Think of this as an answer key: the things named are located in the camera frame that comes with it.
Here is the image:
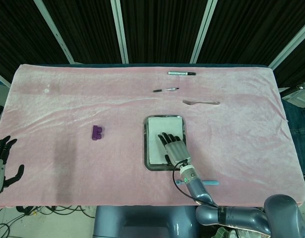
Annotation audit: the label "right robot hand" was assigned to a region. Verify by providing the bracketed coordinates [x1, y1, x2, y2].
[157, 131, 192, 168]

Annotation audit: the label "metal tray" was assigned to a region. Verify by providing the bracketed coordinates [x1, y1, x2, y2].
[142, 114, 187, 172]

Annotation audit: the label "light blue toothbrush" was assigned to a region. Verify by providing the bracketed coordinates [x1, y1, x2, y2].
[175, 179, 220, 186]

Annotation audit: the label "metal fork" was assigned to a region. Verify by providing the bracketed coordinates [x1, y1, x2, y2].
[182, 99, 221, 107]

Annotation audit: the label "black ballpoint pen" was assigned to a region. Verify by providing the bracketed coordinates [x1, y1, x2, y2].
[152, 87, 181, 93]

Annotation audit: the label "blue-grey robot torso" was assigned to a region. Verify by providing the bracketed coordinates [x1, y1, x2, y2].
[92, 205, 200, 238]

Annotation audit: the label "purple plastic block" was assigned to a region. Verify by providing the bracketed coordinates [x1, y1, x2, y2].
[91, 124, 105, 141]

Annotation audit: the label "pink plush table cloth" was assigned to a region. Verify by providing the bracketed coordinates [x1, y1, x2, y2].
[0, 63, 305, 209]

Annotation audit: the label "blue denim fabric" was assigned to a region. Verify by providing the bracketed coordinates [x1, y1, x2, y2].
[282, 100, 305, 177]

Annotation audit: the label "white box device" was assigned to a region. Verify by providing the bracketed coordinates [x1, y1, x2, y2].
[288, 88, 305, 108]

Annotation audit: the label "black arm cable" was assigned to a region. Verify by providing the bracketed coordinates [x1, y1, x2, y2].
[172, 160, 219, 208]

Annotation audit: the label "black floor cables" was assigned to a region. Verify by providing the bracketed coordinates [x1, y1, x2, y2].
[0, 205, 96, 238]

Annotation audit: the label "white frame post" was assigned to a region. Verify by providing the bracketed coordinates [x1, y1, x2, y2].
[190, 0, 219, 64]
[37, 0, 76, 64]
[111, 0, 130, 64]
[267, 22, 305, 70]

